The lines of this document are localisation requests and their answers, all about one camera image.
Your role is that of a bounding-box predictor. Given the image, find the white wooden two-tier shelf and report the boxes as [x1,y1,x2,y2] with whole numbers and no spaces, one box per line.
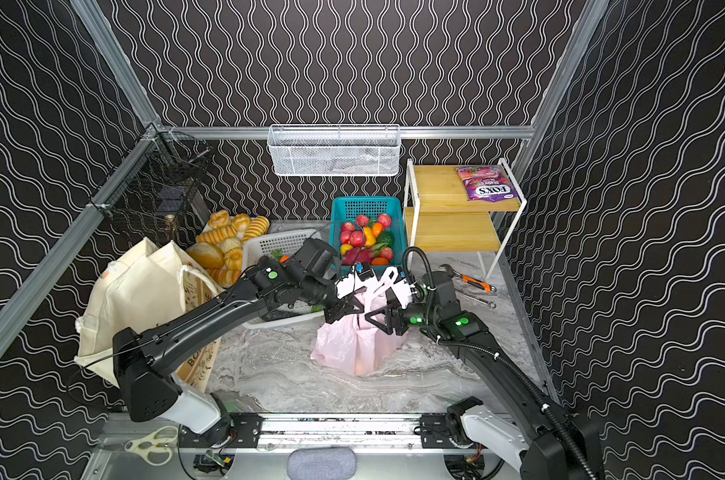
[402,158,527,280]

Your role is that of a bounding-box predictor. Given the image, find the cream handled scissors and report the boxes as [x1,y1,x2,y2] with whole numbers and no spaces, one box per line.
[124,426,178,467]

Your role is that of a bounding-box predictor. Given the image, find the red apple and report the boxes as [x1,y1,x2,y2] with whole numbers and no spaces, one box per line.
[348,230,367,248]

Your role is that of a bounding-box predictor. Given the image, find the purple Fox's candy bag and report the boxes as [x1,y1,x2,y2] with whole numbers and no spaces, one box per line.
[455,165,517,203]

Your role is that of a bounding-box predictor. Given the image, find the striped long bread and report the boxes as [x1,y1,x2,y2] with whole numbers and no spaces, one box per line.
[196,224,238,244]
[242,216,270,243]

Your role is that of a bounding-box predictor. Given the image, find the pink plastic grocery bag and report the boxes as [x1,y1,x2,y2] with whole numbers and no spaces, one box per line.
[309,286,411,378]

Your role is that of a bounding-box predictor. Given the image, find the grey foam pad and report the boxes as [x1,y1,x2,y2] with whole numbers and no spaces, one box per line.
[286,447,358,480]

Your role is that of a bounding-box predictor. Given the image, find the teal plastic fruit basket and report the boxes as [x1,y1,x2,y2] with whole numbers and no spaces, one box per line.
[330,196,407,274]

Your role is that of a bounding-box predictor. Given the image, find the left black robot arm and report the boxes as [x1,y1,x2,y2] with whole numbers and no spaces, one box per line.
[112,238,342,422]

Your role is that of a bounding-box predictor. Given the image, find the white plastic vegetable basket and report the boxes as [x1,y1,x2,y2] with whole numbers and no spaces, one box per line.
[244,228,324,330]

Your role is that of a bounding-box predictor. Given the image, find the bun back right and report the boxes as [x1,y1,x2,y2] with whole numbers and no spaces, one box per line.
[230,213,252,232]

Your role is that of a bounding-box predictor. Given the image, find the black wire wall basket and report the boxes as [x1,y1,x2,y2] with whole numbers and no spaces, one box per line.
[94,131,212,244]

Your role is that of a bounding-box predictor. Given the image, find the pink dragon fruit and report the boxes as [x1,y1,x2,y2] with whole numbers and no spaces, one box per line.
[342,247,375,266]

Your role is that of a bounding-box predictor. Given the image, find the adjustable wrench orange handle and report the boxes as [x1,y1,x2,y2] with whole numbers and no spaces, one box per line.
[440,264,497,293]

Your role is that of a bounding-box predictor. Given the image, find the striped long bread back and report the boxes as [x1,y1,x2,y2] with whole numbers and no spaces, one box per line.
[196,224,238,244]

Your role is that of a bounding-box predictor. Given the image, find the twisted bun back left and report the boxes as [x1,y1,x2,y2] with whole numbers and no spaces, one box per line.
[208,210,230,229]

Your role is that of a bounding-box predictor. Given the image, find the orange fruit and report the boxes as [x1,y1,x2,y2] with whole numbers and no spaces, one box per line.
[371,222,384,238]

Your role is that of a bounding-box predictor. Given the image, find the yellow pepper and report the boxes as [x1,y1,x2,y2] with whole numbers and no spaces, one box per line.
[362,226,376,248]

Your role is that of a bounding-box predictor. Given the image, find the metal base rail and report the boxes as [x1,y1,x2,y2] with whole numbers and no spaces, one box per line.
[212,406,521,453]

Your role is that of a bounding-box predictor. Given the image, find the green round fruit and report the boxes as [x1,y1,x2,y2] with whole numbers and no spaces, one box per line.
[375,230,395,248]

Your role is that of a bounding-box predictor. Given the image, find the cream canvas tote bag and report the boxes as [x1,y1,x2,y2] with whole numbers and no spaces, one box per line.
[74,238,222,385]

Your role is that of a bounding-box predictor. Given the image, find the white wire wall basket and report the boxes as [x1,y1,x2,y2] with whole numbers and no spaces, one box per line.
[268,124,401,177]

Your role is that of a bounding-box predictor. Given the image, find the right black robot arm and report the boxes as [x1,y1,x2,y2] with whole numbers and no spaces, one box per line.
[380,262,604,479]

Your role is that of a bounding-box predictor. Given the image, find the silver open-end wrench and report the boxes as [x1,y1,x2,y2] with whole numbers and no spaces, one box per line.
[456,291,496,309]

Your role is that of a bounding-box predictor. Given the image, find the small white bun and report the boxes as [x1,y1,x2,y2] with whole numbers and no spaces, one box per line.
[218,236,242,254]

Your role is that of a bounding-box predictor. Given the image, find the striped long bread front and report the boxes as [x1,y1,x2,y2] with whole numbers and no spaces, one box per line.
[242,216,270,243]

